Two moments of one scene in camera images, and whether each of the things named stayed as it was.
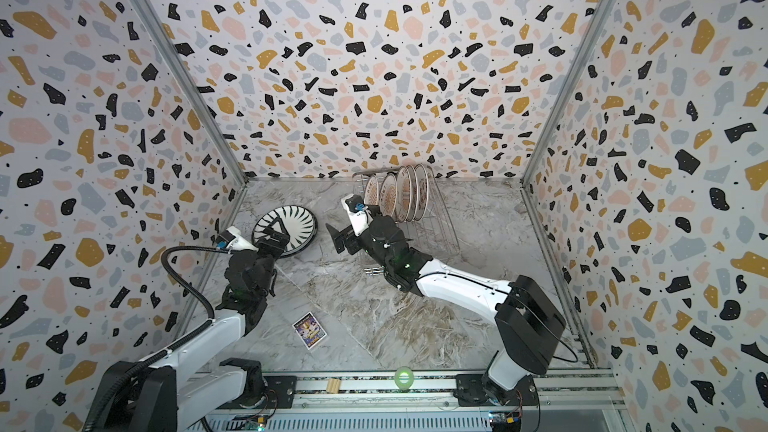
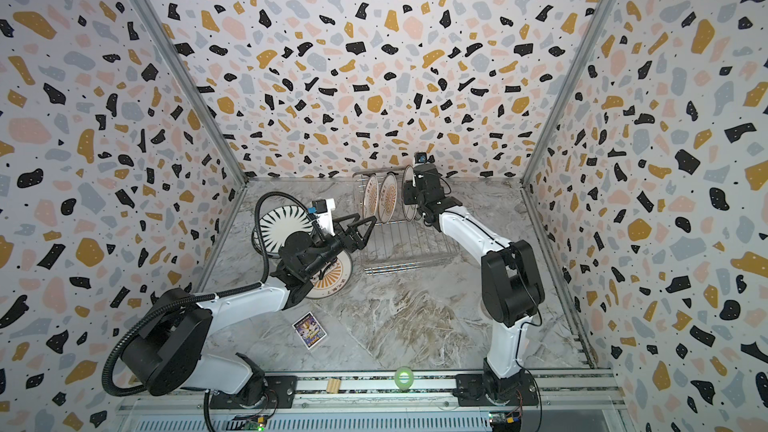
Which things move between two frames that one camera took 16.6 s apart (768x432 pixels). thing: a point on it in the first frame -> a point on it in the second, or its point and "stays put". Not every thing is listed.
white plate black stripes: (298, 222) stays put
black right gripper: (350, 234) -> (414, 192)
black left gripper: (276, 248) -> (352, 242)
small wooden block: (333, 386) stays put
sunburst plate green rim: (388, 194) -> (335, 278)
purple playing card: (309, 330) stays put
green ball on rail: (401, 385) stays put
